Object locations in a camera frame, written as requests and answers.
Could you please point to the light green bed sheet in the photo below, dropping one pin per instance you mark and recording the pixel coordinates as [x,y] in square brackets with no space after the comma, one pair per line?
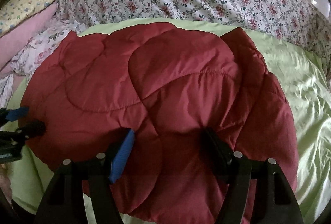
[303,81]

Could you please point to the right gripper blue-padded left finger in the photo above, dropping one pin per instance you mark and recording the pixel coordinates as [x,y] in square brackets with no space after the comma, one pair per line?
[63,200]

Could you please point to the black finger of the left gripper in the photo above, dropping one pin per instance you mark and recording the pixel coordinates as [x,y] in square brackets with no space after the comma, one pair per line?
[31,130]

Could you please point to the person's left hand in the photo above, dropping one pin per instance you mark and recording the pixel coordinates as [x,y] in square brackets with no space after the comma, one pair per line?
[5,183]

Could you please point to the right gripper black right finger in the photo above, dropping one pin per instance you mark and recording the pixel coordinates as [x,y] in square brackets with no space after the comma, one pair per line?
[274,199]

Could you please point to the dark red quilted jacket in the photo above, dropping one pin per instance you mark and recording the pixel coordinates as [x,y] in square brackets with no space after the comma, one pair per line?
[166,84]

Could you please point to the pink pillow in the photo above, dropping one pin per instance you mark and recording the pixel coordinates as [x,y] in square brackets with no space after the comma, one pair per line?
[18,38]

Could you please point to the pastel large-flower fabric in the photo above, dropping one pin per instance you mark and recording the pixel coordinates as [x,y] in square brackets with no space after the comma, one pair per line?
[27,59]

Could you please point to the yellow patterned pillow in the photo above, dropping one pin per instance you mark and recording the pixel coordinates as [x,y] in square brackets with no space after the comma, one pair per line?
[16,11]

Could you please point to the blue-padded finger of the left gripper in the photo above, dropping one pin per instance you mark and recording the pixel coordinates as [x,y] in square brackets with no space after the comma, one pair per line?
[15,114]

